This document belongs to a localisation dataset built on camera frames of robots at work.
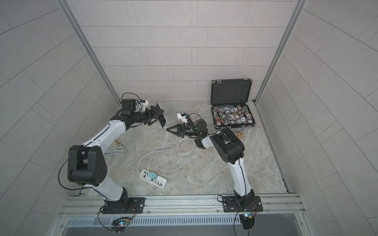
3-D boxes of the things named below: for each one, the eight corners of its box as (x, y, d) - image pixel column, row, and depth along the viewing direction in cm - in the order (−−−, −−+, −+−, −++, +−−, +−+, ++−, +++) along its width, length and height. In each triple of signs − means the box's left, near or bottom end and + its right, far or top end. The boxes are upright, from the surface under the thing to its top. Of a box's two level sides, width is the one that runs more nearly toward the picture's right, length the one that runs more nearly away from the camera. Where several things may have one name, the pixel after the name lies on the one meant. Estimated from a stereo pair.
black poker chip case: (212, 128, 103) (216, 107, 86) (210, 100, 121) (212, 78, 104) (253, 128, 103) (264, 107, 86) (244, 100, 121) (253, 78, 104)
